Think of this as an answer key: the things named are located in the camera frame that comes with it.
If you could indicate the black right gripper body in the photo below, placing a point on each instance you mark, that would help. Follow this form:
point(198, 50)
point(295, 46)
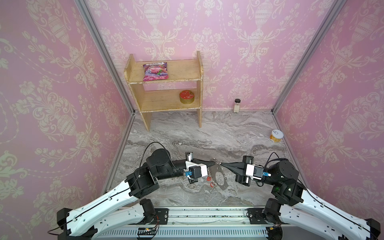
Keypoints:
point(244, 169)

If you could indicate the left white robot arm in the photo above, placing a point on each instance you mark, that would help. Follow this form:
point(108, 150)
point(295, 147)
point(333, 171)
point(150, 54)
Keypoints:
point(126, 204)

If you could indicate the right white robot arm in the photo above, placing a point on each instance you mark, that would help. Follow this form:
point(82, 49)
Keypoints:
point(297, 205)

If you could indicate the orange fruit can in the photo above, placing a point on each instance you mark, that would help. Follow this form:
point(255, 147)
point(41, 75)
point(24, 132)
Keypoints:
point(276, 136)

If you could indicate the spice jar black lid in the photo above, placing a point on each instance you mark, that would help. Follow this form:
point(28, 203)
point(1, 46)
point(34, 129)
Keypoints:
point(237, 105)

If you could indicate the red gold round tin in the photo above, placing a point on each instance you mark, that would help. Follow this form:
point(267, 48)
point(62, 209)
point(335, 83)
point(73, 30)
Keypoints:
point(187, 97)

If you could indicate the pink snack bag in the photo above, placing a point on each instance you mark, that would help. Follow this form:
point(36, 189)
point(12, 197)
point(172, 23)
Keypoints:
point(155, 71)

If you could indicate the wooden two-tier shelf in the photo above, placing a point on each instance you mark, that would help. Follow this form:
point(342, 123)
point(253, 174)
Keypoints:
point(149, 102)

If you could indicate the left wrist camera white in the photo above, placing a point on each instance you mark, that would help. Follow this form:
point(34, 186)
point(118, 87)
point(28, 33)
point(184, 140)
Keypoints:
point(195, 171)

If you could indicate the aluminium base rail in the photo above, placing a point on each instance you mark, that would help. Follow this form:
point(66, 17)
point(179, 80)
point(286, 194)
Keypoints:
point(210, 214)

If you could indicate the aluminium corner post right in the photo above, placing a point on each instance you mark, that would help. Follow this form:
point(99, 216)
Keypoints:
point(319, 35)

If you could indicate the aluminium corner post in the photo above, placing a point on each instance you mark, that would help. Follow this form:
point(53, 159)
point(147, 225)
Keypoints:
point(101, 46)
point(319, 35)

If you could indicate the aluminium corner post left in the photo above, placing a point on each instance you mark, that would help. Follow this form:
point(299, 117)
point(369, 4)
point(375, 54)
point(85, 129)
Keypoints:
point(101, 46)

